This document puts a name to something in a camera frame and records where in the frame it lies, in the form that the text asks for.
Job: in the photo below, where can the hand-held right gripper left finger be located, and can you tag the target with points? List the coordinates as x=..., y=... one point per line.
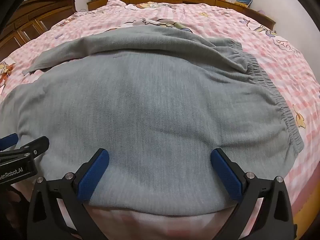
x=93, y=173

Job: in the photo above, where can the grey pants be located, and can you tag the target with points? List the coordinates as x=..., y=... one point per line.
x=150, y=120

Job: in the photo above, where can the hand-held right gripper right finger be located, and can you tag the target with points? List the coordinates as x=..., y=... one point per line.
x=226, y=173

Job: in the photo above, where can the pink checked printed blanket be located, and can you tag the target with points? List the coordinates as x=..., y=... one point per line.
x=287, y=62

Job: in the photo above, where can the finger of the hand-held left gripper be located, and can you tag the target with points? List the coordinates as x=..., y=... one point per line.
x=7, y=141
x=35, y=145

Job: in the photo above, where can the blue book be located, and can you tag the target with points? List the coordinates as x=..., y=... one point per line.
x=243, y=0

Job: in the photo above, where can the wooden wardrobe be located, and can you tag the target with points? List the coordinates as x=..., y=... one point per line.
x=27, y=22

